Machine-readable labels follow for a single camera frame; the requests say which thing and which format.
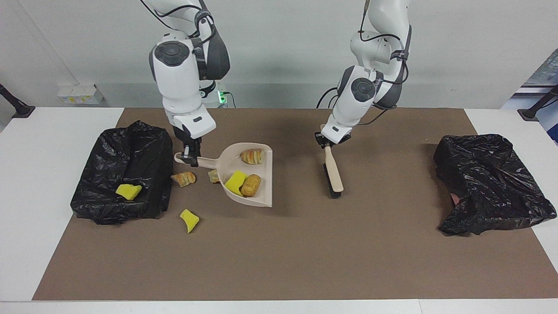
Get striped croissant bread piece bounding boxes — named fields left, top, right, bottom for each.
left=170, top=171, right=197, bottom=188

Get beige brush black bristles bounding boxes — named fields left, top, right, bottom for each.
left=320, top=123, right=345, bottom=199

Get notched yellow sponge piece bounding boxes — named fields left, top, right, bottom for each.
left=225, top=170, right=248, bottom=196

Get pale curled pastry piece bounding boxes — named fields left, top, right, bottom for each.
left=240, top=149, right=265, bottom=165

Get brown fried nugget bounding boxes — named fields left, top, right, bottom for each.
left=241, top=174, right=262, bottom=197

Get beige plastic dustpan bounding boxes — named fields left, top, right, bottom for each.
left=174, top=143, right=273, bottom=208

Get black bag-lined trash bin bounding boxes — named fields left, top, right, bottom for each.
left=433, top=134, right=558, bottom=236
left=70, top=120, right=174, bottom=225

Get brown table mat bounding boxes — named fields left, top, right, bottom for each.
left=33, top=108, right=558, bottom=301

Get black stand foot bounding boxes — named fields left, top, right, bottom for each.
left=517, top=84, right=558, bottom=122
left=0, top=84, right=35, bottom=119

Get white wall socket box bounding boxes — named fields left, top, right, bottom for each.
left=57, top=84, right=104, bottom=105

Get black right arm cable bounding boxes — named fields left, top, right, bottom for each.
left=140, top=0, right=216, bottom=44

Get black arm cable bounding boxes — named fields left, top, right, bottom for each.
left=360, top=0, right=410, bottom=125
left=140, top=0, right=216, bottom=44

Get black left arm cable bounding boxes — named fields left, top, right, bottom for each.
left=360, top=0, right=410, bottom=125

